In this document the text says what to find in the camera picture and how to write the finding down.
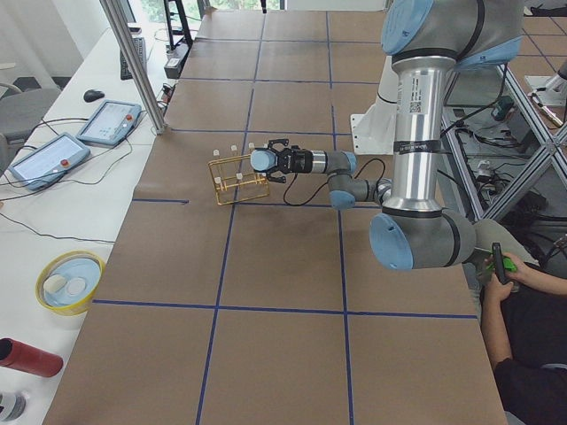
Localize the light blue plastic cup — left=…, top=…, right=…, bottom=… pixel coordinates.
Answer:
left=250, top=149, right=277, bottom=172

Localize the far teach pendant tablet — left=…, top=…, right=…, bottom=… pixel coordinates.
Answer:
left=76, top=100, right=142, bottom=147

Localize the red thermos bottle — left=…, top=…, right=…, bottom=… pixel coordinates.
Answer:
left=1, top=338, right=64, bottom=377

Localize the light blue plate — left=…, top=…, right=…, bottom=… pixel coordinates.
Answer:
left=41, top=258, right=101, bottom=307

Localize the grey office chair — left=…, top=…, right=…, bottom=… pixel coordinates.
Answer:
left=1, top=83, right=61, bottom=171

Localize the gold wire cup holder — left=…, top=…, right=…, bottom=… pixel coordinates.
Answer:
left=207, top=143, right=270, bottom=205

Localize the near teach pendant tablet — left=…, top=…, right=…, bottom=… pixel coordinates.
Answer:
left=8, top=133, right=90, bottom=191

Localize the green black hand controller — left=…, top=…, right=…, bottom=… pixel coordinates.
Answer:
left=486, top=242, right=517, bottom=284

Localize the seated person with controller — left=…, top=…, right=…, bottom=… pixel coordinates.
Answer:
left=460, top=219, right=567, bottom=425

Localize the black computer mouse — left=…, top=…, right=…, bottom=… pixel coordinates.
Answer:
left=83, top=89, right=105, bottom=103

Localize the aluminium frame post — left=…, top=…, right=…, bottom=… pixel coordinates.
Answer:
left=100, top=0, right=166, bottom=135

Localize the black keyboard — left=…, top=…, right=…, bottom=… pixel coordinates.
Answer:
left=119, top=36, right=148, bottom=81

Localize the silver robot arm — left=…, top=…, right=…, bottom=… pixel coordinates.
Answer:
left=250, top=1, right=524, bottom=270

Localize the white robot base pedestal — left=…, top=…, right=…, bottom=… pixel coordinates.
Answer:
left=351, top=56, right=399, bottom=155

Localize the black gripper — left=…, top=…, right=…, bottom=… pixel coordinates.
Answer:
left=263, top=138, right=312, bottom=183

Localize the teach pendant tablet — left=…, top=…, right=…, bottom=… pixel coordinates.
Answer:
left=76, top=100, right=142, bottom=147
left=8, top=133, right=90, bottom=191

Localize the yellow rimmed bowl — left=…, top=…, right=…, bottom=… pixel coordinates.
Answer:
left=35, top=251, right=105, bottom=316

